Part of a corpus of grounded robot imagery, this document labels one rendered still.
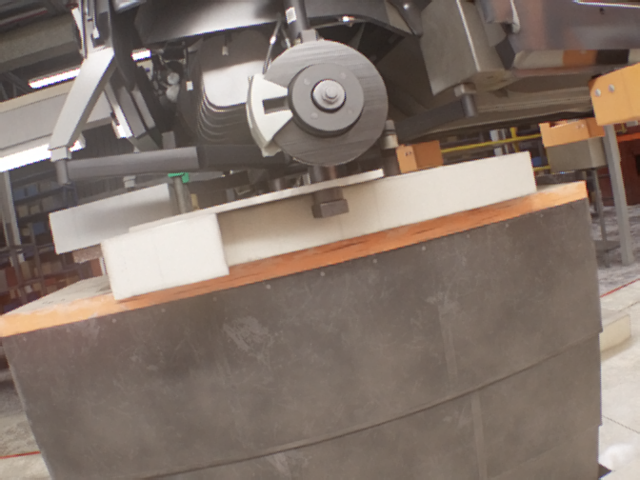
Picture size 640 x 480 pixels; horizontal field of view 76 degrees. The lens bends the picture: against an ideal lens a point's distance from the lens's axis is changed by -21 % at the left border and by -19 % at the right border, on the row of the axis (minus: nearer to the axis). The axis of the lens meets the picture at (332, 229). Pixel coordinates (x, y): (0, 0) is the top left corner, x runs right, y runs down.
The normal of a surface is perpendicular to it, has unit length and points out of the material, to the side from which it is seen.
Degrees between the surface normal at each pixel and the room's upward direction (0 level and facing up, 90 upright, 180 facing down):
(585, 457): 90
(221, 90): 90
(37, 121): 90
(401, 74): 103
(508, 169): 90
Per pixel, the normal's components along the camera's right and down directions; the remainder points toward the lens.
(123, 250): 0.22, 0.01
